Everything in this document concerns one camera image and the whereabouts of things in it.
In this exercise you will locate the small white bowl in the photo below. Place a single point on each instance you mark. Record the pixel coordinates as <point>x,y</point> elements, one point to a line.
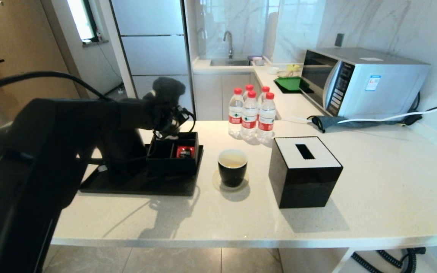
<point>273,70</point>

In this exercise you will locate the water bottle red cap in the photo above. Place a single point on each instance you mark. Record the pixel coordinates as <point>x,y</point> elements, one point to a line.
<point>264,90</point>
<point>249,119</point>
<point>248,88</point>

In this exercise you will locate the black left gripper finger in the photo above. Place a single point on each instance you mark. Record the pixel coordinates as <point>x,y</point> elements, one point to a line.
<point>159,134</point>
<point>175,132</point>

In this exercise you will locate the green plastic tray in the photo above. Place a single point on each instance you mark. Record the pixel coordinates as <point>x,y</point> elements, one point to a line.
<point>288,83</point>

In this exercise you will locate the black serving tray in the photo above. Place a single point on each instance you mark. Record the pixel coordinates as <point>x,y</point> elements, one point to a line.
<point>146,187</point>

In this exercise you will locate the black cup white inside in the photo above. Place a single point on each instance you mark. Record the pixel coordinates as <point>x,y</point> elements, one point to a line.
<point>233,175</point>

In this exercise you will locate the chrome kitchen faucet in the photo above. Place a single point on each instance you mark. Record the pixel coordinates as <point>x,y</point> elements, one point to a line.
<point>229,41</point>

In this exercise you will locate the steel kitchen sink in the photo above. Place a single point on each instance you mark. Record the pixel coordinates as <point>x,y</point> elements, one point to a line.
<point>228,62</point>

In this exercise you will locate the yellow bowl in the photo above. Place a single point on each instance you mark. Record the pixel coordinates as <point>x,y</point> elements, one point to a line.
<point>293,68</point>

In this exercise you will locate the window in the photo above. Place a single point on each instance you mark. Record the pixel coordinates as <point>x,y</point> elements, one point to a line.
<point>80,19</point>

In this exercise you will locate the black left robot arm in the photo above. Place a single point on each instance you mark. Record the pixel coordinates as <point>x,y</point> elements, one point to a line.
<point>51,151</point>

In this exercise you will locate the silver microwave oven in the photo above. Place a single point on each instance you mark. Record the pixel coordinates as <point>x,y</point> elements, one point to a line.
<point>385,91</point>

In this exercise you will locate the red coffee sachet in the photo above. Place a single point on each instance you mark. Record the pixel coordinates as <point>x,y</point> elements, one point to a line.
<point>185,151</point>

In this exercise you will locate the clear round coaster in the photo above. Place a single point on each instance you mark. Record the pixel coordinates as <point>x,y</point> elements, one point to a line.
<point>215,182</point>

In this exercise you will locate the black electric kettle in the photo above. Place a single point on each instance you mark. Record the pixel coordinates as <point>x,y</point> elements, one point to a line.
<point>127,149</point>

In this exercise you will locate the white base cabinet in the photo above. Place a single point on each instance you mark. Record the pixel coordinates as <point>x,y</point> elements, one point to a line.
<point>211,94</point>

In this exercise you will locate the water bottles red caps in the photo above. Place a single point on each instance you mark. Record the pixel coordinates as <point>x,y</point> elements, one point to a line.
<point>235,113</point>
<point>266,121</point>

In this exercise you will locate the black tissue box white top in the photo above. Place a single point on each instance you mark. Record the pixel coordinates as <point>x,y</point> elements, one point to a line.
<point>302,185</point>

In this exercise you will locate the black compartment organizer box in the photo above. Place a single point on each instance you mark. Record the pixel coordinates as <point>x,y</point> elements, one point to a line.
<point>171,167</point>

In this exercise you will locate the purple bowl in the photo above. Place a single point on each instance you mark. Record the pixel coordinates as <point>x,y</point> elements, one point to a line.
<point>255,59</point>

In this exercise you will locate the grey wall outlet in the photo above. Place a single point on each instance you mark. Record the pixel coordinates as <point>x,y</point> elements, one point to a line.
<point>339,40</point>

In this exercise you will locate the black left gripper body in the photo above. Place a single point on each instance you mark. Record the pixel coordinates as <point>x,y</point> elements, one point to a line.
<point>173,117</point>

